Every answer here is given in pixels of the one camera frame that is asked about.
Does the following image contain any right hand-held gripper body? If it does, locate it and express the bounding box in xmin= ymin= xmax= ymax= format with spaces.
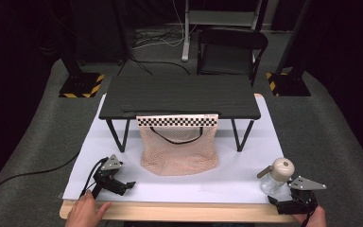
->
xmin=277 ymin=175 xmax=328 ymax=217

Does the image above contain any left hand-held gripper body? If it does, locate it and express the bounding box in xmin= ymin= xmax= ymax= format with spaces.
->
xmin=91 ymin=153 xmax=128 ymax=199

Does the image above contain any clear bottle with beige cap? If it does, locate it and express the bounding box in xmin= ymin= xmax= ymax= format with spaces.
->
xmin=256 ymin=157 xmax=296 ymax=196

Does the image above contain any pink mesh bag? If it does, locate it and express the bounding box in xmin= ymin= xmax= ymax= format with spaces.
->
xmin=136 ymin=113 xmax=219 ymax=177

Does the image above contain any person's right hand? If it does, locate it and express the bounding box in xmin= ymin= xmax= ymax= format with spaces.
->
xmin=292 ymin=205 xmax=328 ymax=227

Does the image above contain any person's left hand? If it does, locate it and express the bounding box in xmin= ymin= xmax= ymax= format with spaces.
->
xmin=64 ymin=190 xmax=112 ymax=227

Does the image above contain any white paper sheet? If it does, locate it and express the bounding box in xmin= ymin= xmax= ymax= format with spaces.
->
xmin=61 ymin=93 xmax=295 ymax=204

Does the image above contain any small black folding table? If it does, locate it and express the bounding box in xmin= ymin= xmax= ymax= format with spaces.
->
xmin=98 ymin=73 xmax=262 ymax=153

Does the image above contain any black stand with striped base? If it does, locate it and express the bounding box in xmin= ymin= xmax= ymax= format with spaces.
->
xmin=54 ymin=0 xmax=106 ymax=99
xmin=266 ymin=0 xmax=312 ymax=97

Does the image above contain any black folding chair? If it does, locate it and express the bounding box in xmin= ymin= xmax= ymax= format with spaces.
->
xmin=196 ymin=27 xmax=269 ymax=88

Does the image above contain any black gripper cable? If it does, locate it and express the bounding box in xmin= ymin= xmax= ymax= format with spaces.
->
xmin=79 ymin=157 xmax=109 ymax=199

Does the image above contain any black floor cable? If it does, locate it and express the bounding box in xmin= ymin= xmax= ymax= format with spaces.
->
xmin=0 ymin=150 xmax=81 ymax=218

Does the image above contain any thin black cable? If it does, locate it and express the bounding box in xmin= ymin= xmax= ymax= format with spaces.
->
xmin=116 ymin=54 xmax=192 ymax=77

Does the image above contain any bundle of cables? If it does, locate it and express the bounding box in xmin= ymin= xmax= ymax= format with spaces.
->
xmin=131 ymin=27 xmax=190 ymax=50

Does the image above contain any white metal stand frame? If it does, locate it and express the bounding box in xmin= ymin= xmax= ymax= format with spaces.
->
xmin=181 ymin=0 xmax=264 ymax=62

